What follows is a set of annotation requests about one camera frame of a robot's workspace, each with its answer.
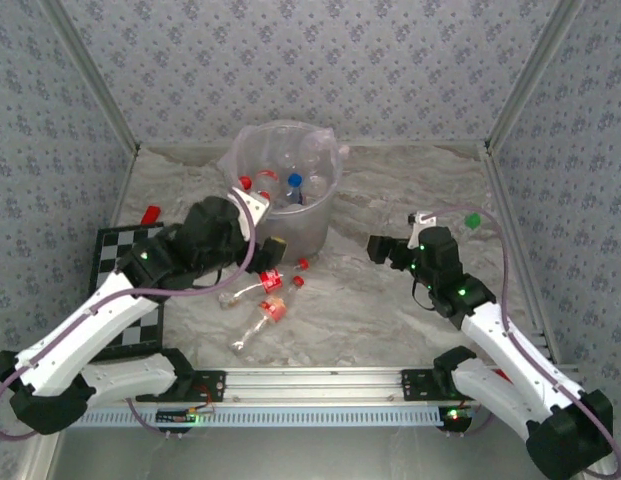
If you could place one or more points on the green bottle cap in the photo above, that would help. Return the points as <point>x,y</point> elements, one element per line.
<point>472,220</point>

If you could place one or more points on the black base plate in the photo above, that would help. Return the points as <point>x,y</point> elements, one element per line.
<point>415,385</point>
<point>210,387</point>

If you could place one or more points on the red cap orange label bottle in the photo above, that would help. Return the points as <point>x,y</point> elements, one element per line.
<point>273,307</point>

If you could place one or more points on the left circuit board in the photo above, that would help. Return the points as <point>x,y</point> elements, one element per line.
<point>175,416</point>

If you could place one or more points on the translucent grey plastic bin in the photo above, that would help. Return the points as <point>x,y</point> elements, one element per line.
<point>300,230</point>

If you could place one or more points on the aluminium frame post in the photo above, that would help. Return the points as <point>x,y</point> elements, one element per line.
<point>94,75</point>
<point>531,75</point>

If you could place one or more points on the red cap Coca-Cola bottle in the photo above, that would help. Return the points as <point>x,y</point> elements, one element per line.
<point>271,281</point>

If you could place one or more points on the aluminium side rail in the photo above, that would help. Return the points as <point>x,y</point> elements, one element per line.
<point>512,225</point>

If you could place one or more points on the aluminium mounting rail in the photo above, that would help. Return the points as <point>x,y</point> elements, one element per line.
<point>315,385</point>

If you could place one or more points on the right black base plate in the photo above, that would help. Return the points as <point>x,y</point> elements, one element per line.
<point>415,385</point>

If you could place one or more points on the red block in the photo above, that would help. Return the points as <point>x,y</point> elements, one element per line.
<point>151,214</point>

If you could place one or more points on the black and white chessboard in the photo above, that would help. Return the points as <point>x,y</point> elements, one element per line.
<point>110,245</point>

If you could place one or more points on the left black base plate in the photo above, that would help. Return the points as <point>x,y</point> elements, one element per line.
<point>210,387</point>

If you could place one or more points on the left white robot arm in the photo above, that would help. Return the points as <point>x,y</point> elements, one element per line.
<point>80,330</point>

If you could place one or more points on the right circuit board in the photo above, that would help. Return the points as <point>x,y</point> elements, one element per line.
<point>455,417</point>

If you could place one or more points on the blue cap Pepsi bottle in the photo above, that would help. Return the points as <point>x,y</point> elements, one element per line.
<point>294,180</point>

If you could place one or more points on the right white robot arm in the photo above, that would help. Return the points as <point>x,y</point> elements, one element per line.
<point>505,350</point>

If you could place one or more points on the circuit board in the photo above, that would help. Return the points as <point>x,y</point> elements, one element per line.
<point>175,416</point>
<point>455,417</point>

